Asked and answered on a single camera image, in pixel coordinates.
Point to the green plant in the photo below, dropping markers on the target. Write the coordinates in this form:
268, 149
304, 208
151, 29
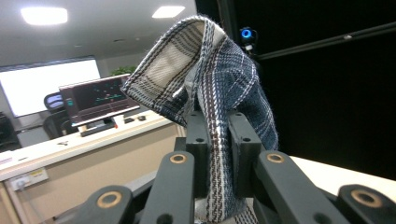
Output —
123, 71

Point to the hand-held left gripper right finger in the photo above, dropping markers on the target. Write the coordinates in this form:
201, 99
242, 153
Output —
244, 149

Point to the large white wall screen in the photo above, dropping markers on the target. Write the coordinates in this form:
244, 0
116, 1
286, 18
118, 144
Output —
34, 87

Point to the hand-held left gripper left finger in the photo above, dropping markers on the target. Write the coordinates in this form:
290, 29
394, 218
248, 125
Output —
200, 149

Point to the beige office desk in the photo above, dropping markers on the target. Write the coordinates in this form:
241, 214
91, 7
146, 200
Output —
102, 158

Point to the ceiling light panel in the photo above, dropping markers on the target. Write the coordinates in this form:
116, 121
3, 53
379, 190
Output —
168, 11
44, 16

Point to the black metal bar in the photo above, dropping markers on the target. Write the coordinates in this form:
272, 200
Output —
327, 41

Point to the blue white plaid shirt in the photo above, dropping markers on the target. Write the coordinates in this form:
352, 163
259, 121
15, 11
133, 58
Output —
227, 81

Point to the black office chair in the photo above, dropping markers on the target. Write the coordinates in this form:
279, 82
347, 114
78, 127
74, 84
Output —
54, 119

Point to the computer monitor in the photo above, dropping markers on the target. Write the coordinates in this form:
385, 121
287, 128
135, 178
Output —
96, 99

